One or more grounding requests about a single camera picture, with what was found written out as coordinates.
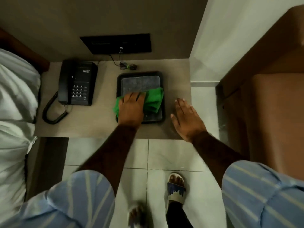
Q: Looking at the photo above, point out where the person's right forearm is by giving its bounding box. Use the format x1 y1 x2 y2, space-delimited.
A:
190 131 250 188

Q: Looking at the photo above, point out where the person's left hand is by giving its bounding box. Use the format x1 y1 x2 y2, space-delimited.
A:
118 92 147 128

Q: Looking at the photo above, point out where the black coiled telephone cord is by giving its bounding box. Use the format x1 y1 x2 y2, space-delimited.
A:
42 91 69 125

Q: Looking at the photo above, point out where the brown wooden headboard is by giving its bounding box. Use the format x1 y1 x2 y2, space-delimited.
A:
0 27 50 74

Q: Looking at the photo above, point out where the blue striped shirt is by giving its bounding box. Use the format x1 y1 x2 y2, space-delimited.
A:
0 160 304 228

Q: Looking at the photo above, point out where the black plastic tray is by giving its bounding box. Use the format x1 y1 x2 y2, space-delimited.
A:
116 71 166 124

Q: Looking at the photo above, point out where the white and blue sandal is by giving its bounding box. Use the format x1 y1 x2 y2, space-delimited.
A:
165 172 187 208
127 200 148 228

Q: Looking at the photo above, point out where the black desk telephone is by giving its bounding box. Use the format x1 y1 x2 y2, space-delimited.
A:
58 59 98 107

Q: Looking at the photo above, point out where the brown wooden cabinet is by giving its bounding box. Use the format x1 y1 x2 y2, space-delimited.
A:
215 5 304 179

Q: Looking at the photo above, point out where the black trouser leg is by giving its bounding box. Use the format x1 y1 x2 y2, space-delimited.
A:
166 201 191 228

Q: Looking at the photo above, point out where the grey tray mat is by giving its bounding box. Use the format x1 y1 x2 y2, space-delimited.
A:
121 75 163 121

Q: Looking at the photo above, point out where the person's left forearm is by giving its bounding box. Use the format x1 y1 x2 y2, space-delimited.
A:
76 124 141 196

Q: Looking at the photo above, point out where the black bundled cable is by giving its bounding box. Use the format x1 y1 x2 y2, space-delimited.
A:
108 46 138 70

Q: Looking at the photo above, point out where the black telephone handset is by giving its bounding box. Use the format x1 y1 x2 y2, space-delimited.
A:
58 60 77 105

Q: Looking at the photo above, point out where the person's right hand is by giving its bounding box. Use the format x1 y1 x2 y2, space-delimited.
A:
170 98 208 143

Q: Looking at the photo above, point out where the black wall socket panel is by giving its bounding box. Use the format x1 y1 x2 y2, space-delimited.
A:
80 33 152 55

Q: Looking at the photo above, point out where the green cleaning cloth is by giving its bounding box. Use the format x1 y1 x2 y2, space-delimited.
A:
113 87 165 119

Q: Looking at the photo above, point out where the white bed pillow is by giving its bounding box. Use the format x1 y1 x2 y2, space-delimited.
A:
0 48 41 208

